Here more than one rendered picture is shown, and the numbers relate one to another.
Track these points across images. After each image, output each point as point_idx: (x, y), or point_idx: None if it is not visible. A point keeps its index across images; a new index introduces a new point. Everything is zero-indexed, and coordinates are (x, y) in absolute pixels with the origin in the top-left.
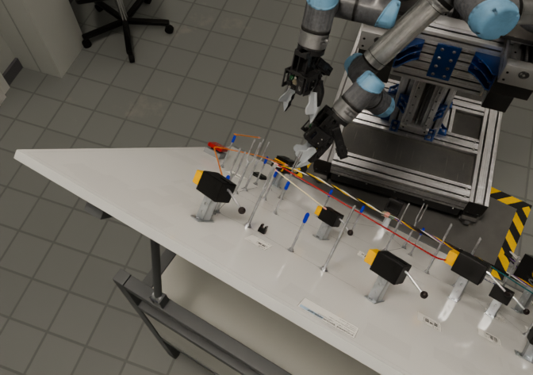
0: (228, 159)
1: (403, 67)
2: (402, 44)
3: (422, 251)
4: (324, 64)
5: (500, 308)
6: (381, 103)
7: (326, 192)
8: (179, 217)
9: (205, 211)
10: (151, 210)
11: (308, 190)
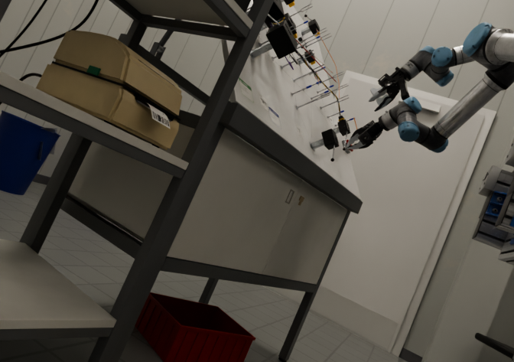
0: (343, 151)
1: (505, 244)
2: (454, 105)
3: (294, 119)
4: (402, 83)
5: (257, 47)
6: (402, 113)
7: (337, 182)
8: (301, 27)
9: (304, 28)
10: (303, 26)
11: (333, 161)
